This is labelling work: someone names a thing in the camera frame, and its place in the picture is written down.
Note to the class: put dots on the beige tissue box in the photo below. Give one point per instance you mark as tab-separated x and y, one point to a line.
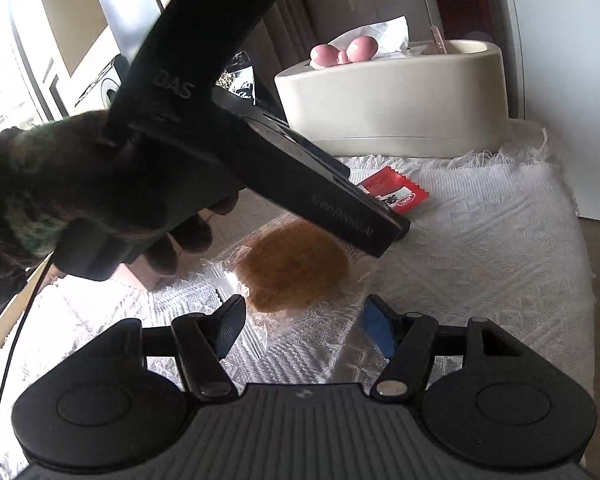
390	100

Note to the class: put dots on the black patterned snack bag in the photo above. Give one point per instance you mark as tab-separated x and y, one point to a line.
242	85

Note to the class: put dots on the bread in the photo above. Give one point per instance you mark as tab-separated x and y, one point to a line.
290	265

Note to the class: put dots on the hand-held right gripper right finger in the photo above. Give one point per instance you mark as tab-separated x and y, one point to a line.
380	325

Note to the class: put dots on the person's left hand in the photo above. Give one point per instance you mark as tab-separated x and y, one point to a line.
80	175

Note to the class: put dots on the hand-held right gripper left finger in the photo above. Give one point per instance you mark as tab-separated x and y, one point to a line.
230	320

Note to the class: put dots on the window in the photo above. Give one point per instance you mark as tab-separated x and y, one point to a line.
0	60

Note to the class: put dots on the pink cardboard box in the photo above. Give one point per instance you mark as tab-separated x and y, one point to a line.
140	277

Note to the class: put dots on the grey washing machine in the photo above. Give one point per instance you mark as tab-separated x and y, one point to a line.
107	87

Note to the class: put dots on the white tissue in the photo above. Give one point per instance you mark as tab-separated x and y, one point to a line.
390	32

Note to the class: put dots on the pink stick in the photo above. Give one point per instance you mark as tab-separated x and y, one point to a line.
437	40

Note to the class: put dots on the small dark red snack packet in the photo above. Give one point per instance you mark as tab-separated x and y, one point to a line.
400	185

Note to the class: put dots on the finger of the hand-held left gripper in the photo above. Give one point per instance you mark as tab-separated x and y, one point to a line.
325	160

